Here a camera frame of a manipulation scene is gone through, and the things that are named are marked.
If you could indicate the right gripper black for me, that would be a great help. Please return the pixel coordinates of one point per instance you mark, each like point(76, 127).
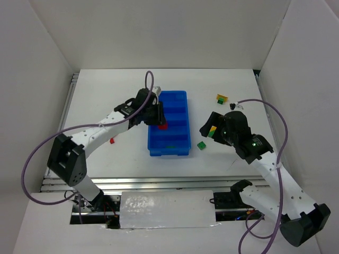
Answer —
point(219, 129)

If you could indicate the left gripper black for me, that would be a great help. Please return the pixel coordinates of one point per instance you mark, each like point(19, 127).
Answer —
point(159, 114)

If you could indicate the red flower lego brick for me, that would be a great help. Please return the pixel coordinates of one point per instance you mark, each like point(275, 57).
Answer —
point(163, 127)

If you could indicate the green number one lego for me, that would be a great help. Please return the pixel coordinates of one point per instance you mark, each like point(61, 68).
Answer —
point(219, 101)

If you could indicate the yellow striped lego brick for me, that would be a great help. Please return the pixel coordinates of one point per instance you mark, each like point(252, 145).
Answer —
point(221, 98)

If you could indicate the small green lego brick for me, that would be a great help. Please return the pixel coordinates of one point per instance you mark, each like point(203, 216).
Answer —
point(201, 145)

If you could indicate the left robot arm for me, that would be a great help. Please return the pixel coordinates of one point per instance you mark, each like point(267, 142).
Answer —
point(68, 155)

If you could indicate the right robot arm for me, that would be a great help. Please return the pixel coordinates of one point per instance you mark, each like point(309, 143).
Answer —
point(301, 217)

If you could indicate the blue divided plastic tray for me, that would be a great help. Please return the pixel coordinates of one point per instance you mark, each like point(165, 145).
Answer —
point(176, 112)

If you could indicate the white foil cover panel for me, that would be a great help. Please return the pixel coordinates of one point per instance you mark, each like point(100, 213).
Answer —
point(168, 209)

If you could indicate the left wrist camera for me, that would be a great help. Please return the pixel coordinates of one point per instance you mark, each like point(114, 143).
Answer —
point(156, 90)

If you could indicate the aluminium frame rail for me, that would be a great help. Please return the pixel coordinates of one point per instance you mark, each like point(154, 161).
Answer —
point(177, 183)

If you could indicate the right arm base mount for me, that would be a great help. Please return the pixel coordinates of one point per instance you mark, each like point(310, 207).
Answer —
point(229, 207)

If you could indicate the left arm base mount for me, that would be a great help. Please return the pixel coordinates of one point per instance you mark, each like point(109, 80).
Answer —
point(106, 214)

